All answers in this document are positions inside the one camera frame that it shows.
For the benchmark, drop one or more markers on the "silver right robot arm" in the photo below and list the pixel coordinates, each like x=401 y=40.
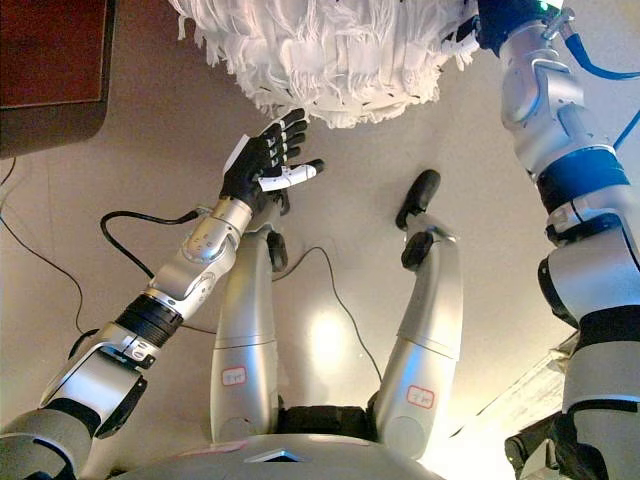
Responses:
x=550 y=100

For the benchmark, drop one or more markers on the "silver left robot leg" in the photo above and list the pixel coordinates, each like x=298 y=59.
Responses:
x=245 y=325

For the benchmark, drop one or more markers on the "grey robot torso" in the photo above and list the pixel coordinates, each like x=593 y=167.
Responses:
x=280 y=457

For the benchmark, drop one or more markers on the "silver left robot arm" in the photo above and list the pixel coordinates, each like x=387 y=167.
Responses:
x=195 y=270

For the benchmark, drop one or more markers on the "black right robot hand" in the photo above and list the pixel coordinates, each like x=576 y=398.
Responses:
x=505 y=17

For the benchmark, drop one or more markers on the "glossy brown wooden desk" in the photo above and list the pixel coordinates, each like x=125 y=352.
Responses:
x=50 y=60

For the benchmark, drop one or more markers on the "white fringed pillow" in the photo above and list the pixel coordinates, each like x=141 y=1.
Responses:
x=325 y=55

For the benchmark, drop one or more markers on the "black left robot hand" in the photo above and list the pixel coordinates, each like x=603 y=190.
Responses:
x=255 y=165

